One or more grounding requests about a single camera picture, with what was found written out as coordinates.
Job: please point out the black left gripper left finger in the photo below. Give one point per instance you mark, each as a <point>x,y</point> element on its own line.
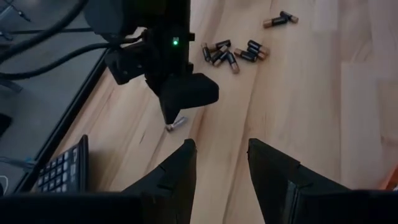
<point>174,186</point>

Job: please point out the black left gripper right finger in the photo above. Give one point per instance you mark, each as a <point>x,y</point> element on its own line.
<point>270,180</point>

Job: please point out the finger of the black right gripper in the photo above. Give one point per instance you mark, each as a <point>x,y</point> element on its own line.
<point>170,113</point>
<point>192,91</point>

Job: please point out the silver battery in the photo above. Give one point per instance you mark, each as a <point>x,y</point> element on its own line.
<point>176,123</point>

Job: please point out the large black copper battery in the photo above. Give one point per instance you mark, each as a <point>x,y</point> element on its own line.
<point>275,21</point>

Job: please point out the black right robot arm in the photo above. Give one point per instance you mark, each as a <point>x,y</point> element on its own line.
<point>105,15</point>

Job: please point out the black calculator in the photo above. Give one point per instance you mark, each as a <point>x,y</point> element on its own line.
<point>62,171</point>

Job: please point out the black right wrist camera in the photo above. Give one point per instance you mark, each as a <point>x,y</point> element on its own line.
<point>124,67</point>

